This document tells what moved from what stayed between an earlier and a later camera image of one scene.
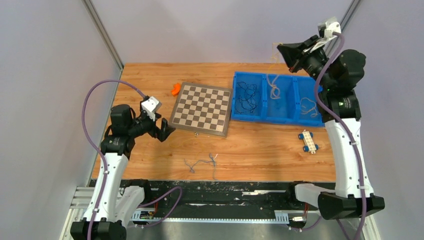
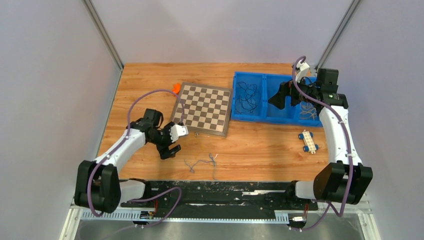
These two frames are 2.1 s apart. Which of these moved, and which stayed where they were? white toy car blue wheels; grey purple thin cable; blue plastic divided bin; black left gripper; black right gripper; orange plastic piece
Moved: black right gripper; black left gripper
Stayed: orange plastic piece; grey purple thin cable; blue plastic divided bin; white toy car blue wheels
